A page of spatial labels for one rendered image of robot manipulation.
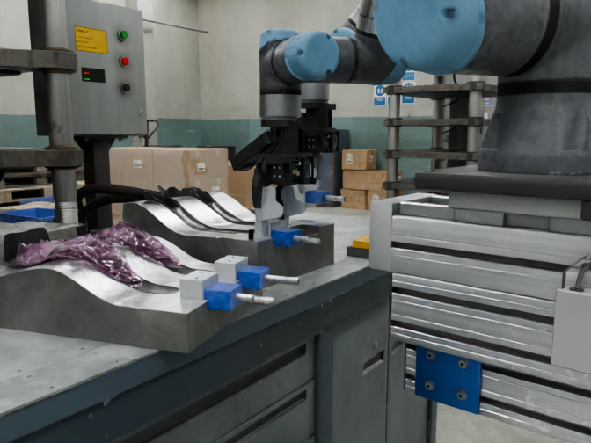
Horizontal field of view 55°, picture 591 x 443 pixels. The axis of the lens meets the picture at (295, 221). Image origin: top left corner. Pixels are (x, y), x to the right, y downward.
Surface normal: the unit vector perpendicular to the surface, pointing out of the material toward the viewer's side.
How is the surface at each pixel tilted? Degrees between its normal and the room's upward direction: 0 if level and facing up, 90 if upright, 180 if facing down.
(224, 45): 90
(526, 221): 90
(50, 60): 90
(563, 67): 90
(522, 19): 103
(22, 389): 0
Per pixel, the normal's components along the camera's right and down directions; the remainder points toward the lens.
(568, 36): 0.38, 0.51
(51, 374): 0.00, -0.99
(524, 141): -0.63, -0.18
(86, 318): -0.32, 0.15
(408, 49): -0.87, 0.18
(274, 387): 0.81, 0.09
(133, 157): -0.53, 0.07
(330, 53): 0.41, 0.15
